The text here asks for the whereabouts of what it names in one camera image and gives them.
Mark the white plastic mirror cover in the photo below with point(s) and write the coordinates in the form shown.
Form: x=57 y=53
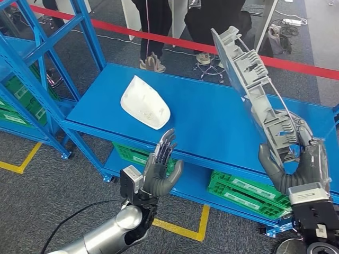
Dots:
x=144 y=103

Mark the white power strip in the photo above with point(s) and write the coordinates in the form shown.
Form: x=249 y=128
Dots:
x=291 y=22

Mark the grey bag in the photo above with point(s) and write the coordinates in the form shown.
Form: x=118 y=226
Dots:
x=276 y=40

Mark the grey plastic wheel hubcap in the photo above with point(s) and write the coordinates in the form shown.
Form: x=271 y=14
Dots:
x=251 y=80

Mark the red barrier tape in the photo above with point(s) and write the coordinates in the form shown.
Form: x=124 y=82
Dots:
x=291 y=66

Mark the metal stool base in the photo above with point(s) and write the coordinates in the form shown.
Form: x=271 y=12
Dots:
x=209 y=73

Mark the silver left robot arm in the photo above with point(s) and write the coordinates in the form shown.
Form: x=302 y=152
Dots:
x=111 y=233

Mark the long blue metal shelf rack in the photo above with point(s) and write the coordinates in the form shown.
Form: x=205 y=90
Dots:
x=206 y=115

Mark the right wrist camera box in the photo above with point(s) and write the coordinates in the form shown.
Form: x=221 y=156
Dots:
x=312 y=214

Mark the green plastic crate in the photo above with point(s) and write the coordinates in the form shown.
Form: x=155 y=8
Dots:
x=10 y=117
x=238 y=201
x=124 y=150
x=29 y=101

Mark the person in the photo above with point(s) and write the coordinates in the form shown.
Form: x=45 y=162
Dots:
x=156 y=24
x=201 y=21

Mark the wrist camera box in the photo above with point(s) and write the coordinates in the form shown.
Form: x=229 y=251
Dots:
x=312 y=214
x=128 y=182

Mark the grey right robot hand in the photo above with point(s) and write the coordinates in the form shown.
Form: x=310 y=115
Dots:
x=312 y=164

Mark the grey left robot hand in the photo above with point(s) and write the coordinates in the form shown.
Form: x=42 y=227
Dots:
x=158 y=178

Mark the tall blue metal shelf rack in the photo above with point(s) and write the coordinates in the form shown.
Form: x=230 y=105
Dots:
x=26 y=135

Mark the black chair base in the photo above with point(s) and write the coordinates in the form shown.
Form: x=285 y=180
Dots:
x=54 y=80

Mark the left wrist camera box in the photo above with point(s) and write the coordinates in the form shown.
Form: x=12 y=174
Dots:
x=128 y=182

